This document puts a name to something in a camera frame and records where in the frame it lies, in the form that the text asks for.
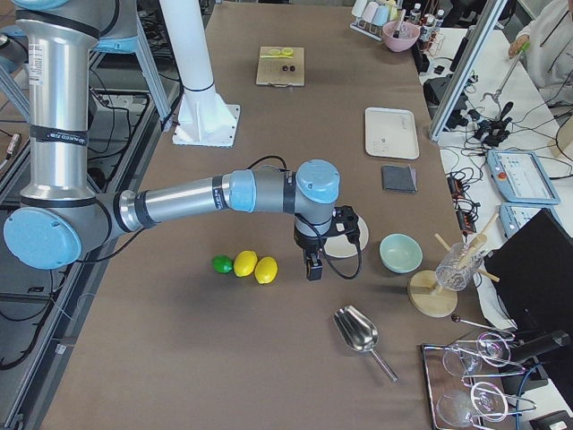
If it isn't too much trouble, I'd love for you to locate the blue teach pendant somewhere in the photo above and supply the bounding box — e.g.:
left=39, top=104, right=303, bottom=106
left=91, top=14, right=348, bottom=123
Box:
left=486, top=150, right=560, bottom=205
left=499, top=202, right=543, bottom=238

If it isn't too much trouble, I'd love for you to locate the clear textured glass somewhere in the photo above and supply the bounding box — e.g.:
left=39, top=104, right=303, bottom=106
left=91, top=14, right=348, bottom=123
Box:
left=435, top=243, right=483, bottom=291

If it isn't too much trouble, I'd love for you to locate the green tipped grabber stick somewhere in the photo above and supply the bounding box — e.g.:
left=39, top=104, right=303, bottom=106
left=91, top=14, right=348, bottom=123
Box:
left=481, top=42, right=530, bottom=104

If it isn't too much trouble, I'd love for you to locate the wine glass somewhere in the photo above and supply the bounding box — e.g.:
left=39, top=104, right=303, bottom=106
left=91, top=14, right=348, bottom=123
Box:
left=442, top=331, right=510, bottom=377
left=436, top=382, right=509, bottom=429

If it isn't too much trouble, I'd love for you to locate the wire bottle rack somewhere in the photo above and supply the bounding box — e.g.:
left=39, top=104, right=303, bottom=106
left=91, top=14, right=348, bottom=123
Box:
left=407, top=3, right=445, bottom=56

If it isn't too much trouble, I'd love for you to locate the person in white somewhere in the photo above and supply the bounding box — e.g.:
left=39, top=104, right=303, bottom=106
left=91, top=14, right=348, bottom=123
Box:
left=508, top=0, right=572, bottom=106

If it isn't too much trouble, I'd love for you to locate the metal scoop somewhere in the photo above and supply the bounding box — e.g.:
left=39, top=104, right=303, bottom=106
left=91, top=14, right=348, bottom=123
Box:
left=333, top=305, right=398, bottom=383

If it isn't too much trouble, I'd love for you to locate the pink bowl with ice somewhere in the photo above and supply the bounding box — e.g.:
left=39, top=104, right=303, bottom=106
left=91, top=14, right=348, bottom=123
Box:
left=382, top=21, right=421, bottom=52

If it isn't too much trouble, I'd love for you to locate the pastel cup rack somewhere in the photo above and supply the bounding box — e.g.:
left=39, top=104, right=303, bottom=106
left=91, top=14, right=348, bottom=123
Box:
left=349, top=0, right=398, bottom=40

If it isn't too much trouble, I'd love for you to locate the cream rabbit tray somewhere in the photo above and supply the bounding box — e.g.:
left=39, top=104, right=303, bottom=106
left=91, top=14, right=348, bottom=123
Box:
left=364, top=107, right=419, bottom=159

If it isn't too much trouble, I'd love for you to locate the green lime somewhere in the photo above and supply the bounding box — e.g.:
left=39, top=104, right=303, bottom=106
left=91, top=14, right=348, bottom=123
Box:
left=211, top=254, right=234, bottom=274

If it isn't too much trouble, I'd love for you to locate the yellow lemon near lime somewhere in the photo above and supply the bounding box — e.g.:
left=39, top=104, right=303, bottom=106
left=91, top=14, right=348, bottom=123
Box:
left=233, top=250, right=258, bottom=277

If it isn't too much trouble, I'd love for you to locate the black laptop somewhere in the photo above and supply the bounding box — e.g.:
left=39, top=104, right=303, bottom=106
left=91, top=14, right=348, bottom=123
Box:
left=484, top=209, right=572, bottom=337

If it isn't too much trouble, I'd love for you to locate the grey folded cloth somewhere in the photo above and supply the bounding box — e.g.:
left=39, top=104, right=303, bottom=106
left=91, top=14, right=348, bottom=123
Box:
left=381, top=165, right=417, bottom=194

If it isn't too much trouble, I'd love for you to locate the yellow lemon right one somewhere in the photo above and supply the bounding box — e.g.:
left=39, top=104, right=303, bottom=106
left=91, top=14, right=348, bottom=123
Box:
left=254, top=256, right=278, bottom=285

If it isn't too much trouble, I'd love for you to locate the aluminium frame post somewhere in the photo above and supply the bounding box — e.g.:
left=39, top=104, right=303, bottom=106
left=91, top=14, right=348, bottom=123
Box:
left=429, top=0, right=507, bottom=143

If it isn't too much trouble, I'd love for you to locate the cream round plate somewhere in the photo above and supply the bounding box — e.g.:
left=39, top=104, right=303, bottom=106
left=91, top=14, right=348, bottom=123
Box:
left=324, top=217, right=369, bottom=258

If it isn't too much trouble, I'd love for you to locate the light green bowl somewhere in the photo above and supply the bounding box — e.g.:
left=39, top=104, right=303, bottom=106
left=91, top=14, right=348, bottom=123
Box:
left=379, top=233, right=423, bottom=274

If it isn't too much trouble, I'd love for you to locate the lemon half slice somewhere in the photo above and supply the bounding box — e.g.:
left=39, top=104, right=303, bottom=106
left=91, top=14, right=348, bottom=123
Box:
left=278, top=47, right=294, bottom=57

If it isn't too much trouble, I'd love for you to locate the lower wine glass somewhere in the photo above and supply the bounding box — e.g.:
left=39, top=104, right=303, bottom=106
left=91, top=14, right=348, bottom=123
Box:
left=436, top=382, right=509, bottom=429

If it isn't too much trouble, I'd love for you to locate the upper wine glass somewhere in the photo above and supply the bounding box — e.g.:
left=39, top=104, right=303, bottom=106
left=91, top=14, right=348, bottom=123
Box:
left=442, top=331, right=510, bottom=377

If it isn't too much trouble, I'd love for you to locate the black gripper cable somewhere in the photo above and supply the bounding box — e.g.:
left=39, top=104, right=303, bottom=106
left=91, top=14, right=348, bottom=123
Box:
left=250, top=155, right=363, bottom=280

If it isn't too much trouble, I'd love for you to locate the metal glass rack tray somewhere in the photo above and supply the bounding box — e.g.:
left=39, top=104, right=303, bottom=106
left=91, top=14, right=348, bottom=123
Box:
left=421, top=331, right=536, bottom=429

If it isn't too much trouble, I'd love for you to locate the black tool in bowl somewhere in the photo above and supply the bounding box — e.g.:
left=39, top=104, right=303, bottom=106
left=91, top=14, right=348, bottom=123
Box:
left=392, top=9, right=406, bottom=39

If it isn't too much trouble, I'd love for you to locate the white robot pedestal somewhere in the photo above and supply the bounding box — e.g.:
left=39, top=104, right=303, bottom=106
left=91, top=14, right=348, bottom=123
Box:
left=160, top=0, right=240, bottom=148

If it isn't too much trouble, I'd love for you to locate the wooden cup stand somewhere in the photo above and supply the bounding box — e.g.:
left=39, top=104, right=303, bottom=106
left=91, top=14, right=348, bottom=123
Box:
left=407, top=213, right=500, bottom=317

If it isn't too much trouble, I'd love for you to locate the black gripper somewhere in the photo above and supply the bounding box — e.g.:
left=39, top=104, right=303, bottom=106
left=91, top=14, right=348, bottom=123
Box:
left=294, top=223, right=322, bottom=281

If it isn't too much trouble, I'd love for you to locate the wooden cutting board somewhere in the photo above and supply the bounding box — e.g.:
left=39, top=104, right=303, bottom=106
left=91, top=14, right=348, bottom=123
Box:
left=255, top=46, right=305, bottom=88

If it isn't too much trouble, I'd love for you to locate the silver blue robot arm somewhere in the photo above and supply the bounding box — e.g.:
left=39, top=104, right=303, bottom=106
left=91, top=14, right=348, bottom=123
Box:
left=4, top=1, right=339, bottom=280

